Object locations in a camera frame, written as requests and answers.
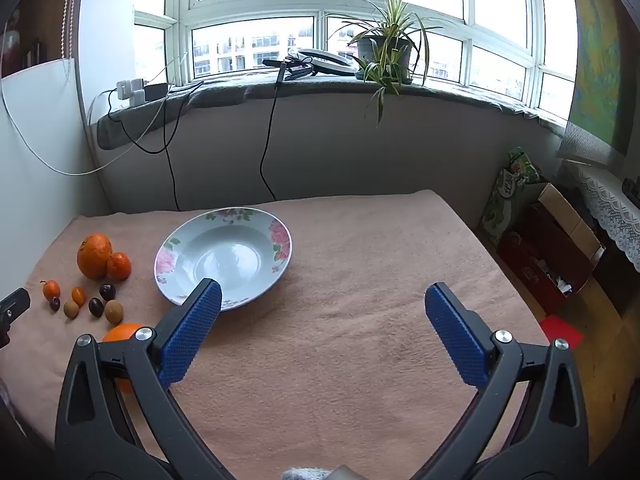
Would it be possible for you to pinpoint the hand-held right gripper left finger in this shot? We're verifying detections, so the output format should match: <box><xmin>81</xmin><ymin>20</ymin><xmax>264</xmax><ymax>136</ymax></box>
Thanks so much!
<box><xmin>54</xmin><ymin>277</ymin><xmax>236</xmax><ymax>480</ymax></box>

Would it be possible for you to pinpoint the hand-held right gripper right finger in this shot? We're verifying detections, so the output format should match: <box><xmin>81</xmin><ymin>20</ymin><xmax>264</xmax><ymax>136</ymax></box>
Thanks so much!
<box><xmin>424</xmin><ymin>282</ymin><xmax>588</xmax><ymax>480</ymax></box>

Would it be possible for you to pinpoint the large smooth orange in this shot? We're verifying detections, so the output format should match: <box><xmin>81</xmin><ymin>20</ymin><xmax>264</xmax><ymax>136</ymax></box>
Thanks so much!
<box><xmin>102</xmin><ymin>323</ymin><xmax>151</xmax><ymax>395</ymax></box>

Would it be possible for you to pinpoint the floral white plate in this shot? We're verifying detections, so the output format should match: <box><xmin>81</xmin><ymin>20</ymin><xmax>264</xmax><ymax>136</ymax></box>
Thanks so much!
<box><xmin>153</xmin><ymin>207</ymin><xmax>293</xmax><ymax>312</ymax></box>

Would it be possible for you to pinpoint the large bumpy orange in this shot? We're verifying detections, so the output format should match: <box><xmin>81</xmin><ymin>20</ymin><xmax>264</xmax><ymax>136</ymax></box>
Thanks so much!
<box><xmin>76</xmin><ymin>234</ymin><xmax>113</xmax><ymax>281</ymax></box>

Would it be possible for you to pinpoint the medium mandarin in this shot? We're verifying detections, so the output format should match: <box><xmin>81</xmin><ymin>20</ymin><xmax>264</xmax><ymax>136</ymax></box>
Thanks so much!
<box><xmin>106</xmin><ymin>252</ymin><xmax>133</xmax><ymax>281</ymax></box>

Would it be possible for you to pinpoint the red cardboard box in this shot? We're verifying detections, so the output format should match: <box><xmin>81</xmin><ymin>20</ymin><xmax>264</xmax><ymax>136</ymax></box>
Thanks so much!
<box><xmin>496</xmin><ymin>182</ymin><xmax>607</xmax><ymax>317</ymax></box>

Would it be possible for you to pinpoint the red paper sheet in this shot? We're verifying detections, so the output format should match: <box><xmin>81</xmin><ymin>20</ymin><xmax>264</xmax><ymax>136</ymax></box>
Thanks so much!
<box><xmin>539</xmin><ymin>314</ymin><xmax>585</xmax><ymax>348</ymax></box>

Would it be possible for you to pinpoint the green printed bag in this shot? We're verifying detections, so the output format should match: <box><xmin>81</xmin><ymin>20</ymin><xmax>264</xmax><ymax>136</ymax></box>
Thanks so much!
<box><xmin>480</xmin><ymin>146</ymin><xmax>548</xmax><ymax>246</ymax></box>

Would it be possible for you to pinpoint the white lace cloth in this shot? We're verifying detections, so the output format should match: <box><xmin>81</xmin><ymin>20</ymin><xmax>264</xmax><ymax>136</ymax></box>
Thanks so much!
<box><xmin>562</xmin><ymin>157</ymin><xmax>640</xmax><ymax>273</ymax></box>

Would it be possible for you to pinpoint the potted spider plant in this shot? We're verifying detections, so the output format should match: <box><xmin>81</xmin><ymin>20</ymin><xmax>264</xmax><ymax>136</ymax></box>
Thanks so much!
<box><xmin>320</xmin><ymin>0</ymin><xmax>446</xmax><ymax>128</ymax></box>

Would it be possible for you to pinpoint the long white cable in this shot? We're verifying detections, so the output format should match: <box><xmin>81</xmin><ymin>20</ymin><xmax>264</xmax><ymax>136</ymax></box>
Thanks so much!
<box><xmin>0</xmin><ymin>52</ymin><xmax>188</xmax><ymax>177</ymax></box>

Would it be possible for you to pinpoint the black power cable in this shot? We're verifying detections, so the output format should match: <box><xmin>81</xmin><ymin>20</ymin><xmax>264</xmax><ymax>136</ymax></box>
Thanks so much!
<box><xmin>107</xmin><ymin>82</ymin><xmax>206</xmax><ymax>212</ymax></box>

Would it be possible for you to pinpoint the black microphone cable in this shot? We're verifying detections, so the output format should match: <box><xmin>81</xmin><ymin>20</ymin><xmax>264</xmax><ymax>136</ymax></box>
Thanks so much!
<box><xmin>259</xmin><ymin>67</ymin><xmax>287</xmax><ymax>202</ymax></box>

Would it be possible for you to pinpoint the white ring light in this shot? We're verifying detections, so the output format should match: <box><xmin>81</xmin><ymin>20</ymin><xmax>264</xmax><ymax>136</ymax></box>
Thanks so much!
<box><xmin>289</xmin><ymin>48</ymin><xmax>358</xmax><ymax>77</ymax></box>

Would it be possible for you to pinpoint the yellow green wall poster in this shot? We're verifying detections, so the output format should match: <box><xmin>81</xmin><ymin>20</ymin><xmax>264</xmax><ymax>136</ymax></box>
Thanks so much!
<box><xmin>556</xmin><ymin>0</ymin><xmax>638</xmax><ymax>166</ymax></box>

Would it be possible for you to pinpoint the white window frame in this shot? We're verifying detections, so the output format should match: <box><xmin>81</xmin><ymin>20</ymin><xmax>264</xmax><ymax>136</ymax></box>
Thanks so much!
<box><xmin>132</xmin><ymin>0</ymin><xmax>578</xmax><ymax>126</ymax></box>

